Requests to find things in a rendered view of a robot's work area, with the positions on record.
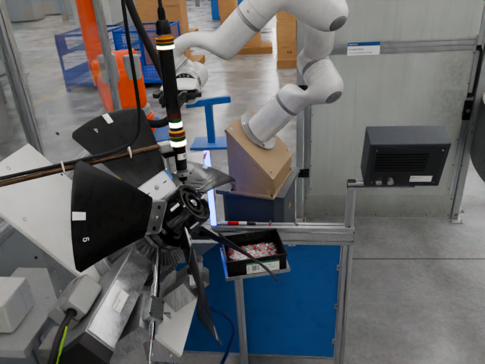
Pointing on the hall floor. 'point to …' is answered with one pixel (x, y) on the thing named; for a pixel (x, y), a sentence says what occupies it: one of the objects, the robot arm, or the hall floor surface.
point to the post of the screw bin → (241, 321)
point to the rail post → (343, 302)
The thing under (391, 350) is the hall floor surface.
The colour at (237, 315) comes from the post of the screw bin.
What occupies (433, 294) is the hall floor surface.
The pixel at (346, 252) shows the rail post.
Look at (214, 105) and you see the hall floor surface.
